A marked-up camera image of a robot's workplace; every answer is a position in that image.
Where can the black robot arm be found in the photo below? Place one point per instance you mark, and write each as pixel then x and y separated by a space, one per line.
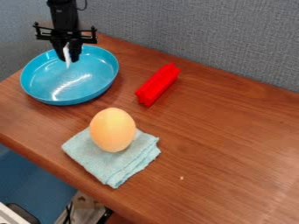
pixel 64 14

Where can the white object at corner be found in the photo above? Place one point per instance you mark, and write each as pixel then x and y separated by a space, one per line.
pixel 9 217

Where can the blue plastic plate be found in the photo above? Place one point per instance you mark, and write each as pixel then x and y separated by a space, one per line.
pixel 61 85

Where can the light blue folded cloth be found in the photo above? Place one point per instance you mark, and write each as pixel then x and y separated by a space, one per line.
pixel 112 168

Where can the orange egg-shaped ball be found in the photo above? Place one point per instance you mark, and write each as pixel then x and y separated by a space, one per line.
pixel 112 129

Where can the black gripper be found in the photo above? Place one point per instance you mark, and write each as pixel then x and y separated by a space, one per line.
pixel 71 34

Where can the red plastic block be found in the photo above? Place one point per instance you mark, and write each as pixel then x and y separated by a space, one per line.
pixel 156 84

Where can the white toothpaste tube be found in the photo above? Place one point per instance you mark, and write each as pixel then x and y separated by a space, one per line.
pixel 67 55

